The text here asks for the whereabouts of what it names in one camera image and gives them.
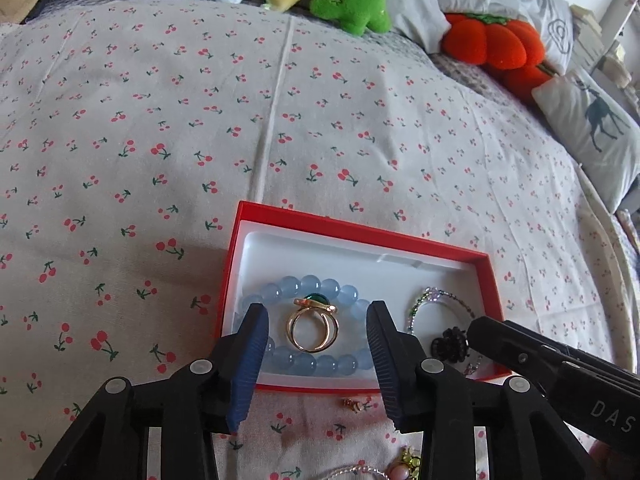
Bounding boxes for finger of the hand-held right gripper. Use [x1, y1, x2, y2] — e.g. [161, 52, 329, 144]
[466, 316, 576, 393]

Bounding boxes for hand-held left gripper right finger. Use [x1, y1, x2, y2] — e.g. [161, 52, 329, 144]
[365, 301, 598, 480]

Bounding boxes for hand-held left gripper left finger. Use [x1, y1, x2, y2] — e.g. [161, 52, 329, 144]
[35, 302, 271, 480]

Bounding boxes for black flower ornament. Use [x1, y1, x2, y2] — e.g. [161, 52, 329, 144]
[431, 326, 471, 362]

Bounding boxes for red jewelry box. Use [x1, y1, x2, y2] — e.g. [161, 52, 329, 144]
[214, 201, 512, 395]

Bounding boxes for gold and green brooch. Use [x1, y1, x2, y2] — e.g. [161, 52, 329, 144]
[397, 447, 426, 480]

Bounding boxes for deer print pillow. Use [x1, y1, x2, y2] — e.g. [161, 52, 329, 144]
[531, 67, 640, 213]

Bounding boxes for cherry print bedsheet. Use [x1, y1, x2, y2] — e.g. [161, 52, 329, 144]
[0, 0, 640, 480]

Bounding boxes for orange pumpkin plush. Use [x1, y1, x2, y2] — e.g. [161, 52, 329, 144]
[442, 12, 558, 106]

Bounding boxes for plain white pillow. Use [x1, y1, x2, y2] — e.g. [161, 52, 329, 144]
[385, 0, 453, 55]

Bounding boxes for gold ring with green stone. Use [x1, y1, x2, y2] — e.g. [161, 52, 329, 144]
[286, 294, 341, 352]

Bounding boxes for blue bead bracelet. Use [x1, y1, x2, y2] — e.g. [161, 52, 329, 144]
[235, 275, 373, 376]

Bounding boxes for clear crystal bead bracelet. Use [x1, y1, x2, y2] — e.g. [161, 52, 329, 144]
[406, 286, 483, 378]

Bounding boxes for pale beaded necklace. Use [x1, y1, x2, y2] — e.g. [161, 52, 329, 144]
[320, 464, 401, 480]

